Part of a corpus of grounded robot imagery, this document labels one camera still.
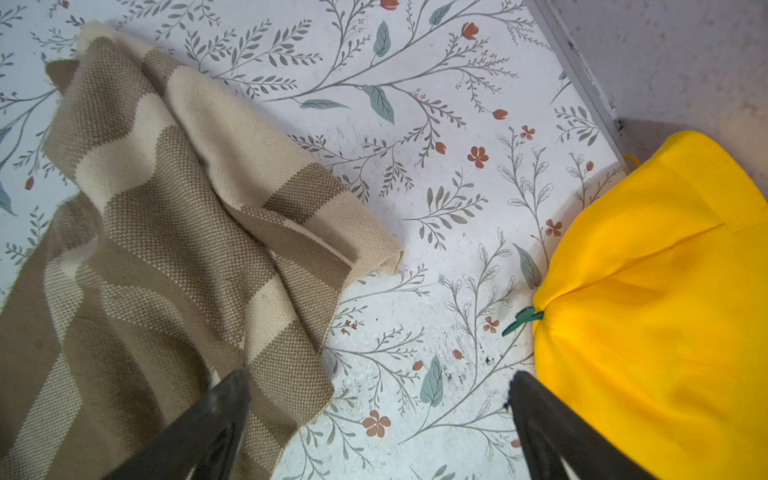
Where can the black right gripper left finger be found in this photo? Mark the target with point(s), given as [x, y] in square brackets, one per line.
[203, 443]

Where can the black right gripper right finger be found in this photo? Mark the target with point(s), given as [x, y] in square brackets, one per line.
[557, 443]

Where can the brown beige plaid scarf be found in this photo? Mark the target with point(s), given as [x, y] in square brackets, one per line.
[201, 241]

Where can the yellow fabric hat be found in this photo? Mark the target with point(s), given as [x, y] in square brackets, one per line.
[651, 323]

